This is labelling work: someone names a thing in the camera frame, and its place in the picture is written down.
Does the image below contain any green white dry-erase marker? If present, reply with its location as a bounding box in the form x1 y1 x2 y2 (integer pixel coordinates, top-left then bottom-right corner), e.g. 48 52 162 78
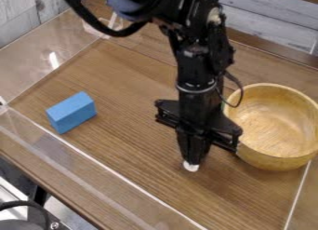
183 161 200 172

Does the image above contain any brown wooden bowl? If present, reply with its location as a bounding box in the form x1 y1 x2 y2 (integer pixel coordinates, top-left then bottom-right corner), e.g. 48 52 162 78
223 83 318 171

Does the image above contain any blue foam block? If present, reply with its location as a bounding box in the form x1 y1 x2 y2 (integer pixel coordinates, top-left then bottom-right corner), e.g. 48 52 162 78
45 91 97 134

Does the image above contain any black cable loop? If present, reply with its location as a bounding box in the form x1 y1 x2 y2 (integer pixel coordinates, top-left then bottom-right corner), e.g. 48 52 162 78
0 199 44 230

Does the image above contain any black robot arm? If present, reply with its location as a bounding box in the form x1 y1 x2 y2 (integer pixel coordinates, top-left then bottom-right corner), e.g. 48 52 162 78
64 0 242 171

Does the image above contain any black metal bracket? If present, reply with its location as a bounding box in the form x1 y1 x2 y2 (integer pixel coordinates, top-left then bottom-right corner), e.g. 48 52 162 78
27 207 71 230

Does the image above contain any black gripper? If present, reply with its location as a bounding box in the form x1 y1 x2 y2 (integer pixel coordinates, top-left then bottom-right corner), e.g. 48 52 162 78
155 84 242 165

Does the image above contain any clear acrylic tray wall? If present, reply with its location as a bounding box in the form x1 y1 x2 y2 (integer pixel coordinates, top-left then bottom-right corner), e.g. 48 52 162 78
0 0 318 230

